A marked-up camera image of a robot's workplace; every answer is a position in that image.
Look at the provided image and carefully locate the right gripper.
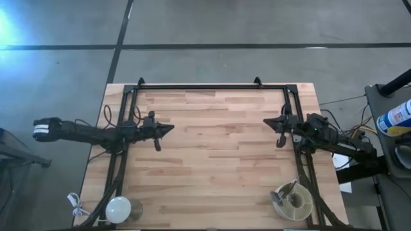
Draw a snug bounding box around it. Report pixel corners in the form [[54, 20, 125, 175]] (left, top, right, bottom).
[[263, 113, 303, 150]]

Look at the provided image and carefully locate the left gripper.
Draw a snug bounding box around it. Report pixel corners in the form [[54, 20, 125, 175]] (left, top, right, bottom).
[[141, 110, 175, 153]]

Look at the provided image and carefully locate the large fluffy makeup brush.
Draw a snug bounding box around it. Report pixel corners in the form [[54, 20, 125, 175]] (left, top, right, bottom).
[[270, 189, 290, 207]]

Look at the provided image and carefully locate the white paper sheet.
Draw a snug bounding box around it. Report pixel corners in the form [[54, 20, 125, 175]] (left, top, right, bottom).
[[332, 153, 353, 193]]

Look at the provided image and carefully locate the round beige divided container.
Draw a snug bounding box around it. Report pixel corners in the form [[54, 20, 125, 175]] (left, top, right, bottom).
[[270, 182, 314, 221]]

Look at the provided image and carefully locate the white dome table lamp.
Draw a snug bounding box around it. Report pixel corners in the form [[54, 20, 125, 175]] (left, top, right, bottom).
[[105, 195, 144, 225]]

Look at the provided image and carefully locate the black flat bar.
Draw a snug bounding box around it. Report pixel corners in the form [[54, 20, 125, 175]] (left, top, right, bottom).
[[335, 160, 390, 185]]

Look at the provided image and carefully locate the white and blue spray can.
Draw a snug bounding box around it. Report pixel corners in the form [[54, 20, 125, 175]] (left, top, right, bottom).
[[376, 98, 411, 137]]

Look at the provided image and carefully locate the black pole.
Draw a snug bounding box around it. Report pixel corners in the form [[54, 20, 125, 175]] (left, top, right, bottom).
[[378, 69, 411, 98]]

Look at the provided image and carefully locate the grey round cup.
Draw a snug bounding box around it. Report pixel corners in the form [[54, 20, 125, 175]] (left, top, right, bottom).
[[393, 144, 411, 169]]

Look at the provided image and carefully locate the grey side cart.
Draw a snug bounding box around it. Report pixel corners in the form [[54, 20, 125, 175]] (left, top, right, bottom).
[[364, 83, 411, 231]]

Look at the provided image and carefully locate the black floor stand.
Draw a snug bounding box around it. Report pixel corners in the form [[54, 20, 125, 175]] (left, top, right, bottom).
[[0, 128, 52, 231]]

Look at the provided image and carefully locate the black metal table frame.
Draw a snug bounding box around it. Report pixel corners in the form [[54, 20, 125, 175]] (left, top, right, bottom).
[[80, 76, 347, 231]]

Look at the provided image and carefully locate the coloured cable bundle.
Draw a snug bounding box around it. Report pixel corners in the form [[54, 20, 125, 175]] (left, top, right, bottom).
[[320, 104, 378, 145]]

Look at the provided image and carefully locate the white power cable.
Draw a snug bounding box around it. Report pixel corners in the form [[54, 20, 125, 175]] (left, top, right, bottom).
[[66, 192, 109, 223]]

